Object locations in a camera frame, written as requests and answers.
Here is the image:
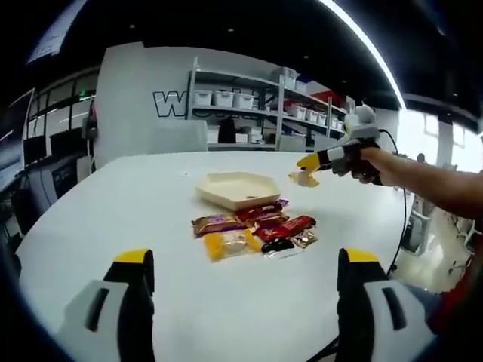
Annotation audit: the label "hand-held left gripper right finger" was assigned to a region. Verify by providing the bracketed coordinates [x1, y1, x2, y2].
[337, 247, 435, 362]

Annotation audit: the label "glass office partition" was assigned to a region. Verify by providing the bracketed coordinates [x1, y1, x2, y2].
[22, 67, 100, 152]

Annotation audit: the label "grey metal shelving unit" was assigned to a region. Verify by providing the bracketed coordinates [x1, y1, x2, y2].
[278, 73, 358, 152]
[187, 56, 282, 152]

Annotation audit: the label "large yellow bread food packet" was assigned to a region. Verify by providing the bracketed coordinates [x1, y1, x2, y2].
[202, 228, 262, 263]

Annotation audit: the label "pale grey chair back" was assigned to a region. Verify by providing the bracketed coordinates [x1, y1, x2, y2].
[150, 119, 209, 154]

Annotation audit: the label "short red food packet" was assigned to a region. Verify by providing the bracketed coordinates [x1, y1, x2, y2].
[251, 222, 282, 242]

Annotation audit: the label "small yellow bread food packet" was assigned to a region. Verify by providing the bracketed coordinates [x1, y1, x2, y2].
[288, 170, 321, 189]

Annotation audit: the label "long ceiling strip light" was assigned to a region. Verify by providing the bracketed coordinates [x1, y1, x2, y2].
[318, 0, 407, 110]

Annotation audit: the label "brown purple food packet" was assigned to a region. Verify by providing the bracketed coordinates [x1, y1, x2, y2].
[191, 213, 246, 238]

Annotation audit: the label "black food packet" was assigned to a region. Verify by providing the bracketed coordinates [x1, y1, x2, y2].
[261, 237, 303, 261]

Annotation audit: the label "clear gold food packet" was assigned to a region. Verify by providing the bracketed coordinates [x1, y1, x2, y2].
[290, 229, 318, 249]

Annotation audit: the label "person's blue jeans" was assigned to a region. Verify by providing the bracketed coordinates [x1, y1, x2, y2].
[388, 278, 445, 314]

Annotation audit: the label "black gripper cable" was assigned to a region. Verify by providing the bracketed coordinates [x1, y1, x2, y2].
[377, 127, 411, 278]

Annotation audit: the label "beige hexagonal food container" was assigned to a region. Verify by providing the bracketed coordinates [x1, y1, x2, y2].
[195, 171, 282, 211]

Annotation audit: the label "row of white storage bins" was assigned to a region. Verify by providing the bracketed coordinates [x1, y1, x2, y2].
[285, 103, 354, 131]

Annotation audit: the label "dark grey cabinet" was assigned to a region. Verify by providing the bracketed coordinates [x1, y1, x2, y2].
[26, 152, 95, 212]

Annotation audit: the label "person's right hand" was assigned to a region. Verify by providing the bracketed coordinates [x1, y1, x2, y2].
[345, 145, 384, 186]

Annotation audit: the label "long bright red food packet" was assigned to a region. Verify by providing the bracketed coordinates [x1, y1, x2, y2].
[278, 214, 317, 235]

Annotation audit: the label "grey red hanging device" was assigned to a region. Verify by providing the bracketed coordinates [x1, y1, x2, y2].
[82, 103, 100, 141]

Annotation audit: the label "white carton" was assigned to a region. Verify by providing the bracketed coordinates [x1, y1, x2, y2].
[235, 130, 263, 144]

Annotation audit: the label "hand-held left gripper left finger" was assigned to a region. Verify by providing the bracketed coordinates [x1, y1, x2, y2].
[56, 248, 155, 362]

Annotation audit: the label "large white storage box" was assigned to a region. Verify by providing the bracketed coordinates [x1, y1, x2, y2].
[278, 66, 299, 86]

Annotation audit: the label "dark red brown food packet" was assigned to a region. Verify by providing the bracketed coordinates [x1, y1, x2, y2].
[235, 203, 290, 225]

